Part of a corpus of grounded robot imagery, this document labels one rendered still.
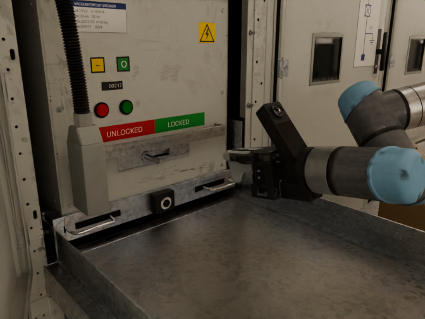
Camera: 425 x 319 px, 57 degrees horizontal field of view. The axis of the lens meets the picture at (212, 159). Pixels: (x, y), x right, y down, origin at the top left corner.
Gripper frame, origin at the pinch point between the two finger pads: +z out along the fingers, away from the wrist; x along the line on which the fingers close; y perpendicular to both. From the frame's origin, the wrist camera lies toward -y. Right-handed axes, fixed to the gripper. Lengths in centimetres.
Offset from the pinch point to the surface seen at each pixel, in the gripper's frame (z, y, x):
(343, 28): 15, -28, 71
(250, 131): 22.0, 0.4, 30.0
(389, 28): 16, -29, 109
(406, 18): 14, -32, 119
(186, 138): 21.8, -1.4, 6.4
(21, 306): 15.4, 20.5, -38.2
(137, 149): 21.8, -1.3, -7.6
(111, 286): 0.2, 16.4, -28.1
